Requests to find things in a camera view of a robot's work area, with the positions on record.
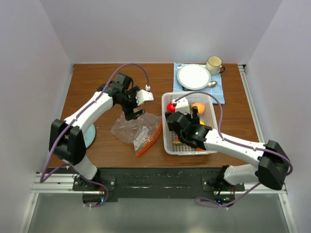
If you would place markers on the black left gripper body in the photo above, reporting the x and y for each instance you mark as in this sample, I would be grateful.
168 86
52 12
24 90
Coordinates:
129 99

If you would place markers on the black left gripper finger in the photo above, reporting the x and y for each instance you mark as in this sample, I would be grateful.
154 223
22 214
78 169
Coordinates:
138 113
129 115

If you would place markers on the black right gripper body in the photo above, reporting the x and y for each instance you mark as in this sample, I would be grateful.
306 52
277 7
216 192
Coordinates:
188 118

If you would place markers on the clear orange zip top bag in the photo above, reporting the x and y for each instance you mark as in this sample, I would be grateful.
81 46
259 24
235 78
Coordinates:
142 132

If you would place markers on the fake watermelon slice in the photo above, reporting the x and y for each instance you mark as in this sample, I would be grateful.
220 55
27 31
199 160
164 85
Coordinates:
177 142

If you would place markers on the fake red apple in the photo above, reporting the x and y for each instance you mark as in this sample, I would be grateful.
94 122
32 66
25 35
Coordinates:
171 107

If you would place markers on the fake tomato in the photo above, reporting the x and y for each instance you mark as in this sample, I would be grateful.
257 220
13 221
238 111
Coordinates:
200 107

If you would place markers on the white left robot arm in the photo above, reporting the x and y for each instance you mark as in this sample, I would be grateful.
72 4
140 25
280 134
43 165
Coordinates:
67 136

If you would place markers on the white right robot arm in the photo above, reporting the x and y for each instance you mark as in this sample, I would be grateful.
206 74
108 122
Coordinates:
266 163

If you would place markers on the white perforated plastic basket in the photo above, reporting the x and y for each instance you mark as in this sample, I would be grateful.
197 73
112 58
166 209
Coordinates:
196 139

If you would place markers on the metal spoon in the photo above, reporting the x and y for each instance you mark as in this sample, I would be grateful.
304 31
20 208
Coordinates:
212 84

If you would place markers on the white round plate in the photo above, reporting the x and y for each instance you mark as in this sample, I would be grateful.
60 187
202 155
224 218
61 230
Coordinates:
193 76

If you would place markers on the blue beige round plate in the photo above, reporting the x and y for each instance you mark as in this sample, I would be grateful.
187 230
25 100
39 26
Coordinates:
89 136

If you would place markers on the cream enamel mug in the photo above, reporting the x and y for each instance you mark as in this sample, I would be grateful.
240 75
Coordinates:
214 65

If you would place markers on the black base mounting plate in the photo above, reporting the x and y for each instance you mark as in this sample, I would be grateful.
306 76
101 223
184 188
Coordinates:
158 183

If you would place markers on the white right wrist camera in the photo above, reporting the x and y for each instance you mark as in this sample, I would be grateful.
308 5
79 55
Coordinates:
181 105

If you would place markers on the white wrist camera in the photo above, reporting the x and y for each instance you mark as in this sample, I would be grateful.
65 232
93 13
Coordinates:
143 96
181 105

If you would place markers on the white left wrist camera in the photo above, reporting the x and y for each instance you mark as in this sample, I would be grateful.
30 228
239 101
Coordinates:
143 96

